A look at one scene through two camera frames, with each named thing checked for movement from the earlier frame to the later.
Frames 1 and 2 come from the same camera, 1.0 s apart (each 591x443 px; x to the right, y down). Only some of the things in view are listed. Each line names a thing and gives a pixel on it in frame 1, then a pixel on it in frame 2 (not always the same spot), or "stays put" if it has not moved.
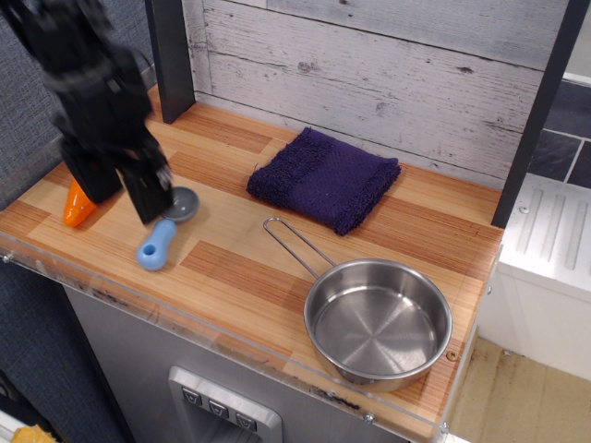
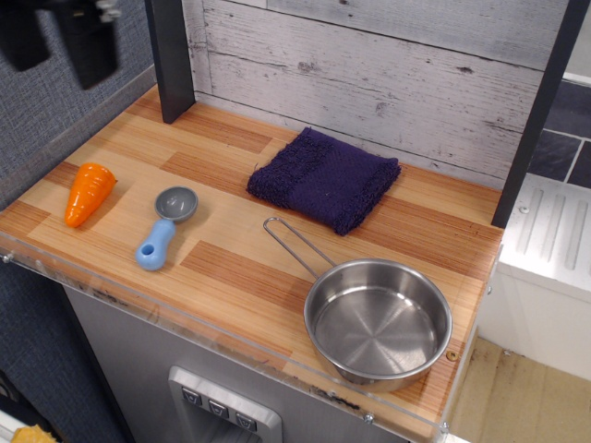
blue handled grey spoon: [153, 253] stays put
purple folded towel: [322, 177] stays put
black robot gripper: [102, 105] → [91, 40]
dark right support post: [564, 41] stays put
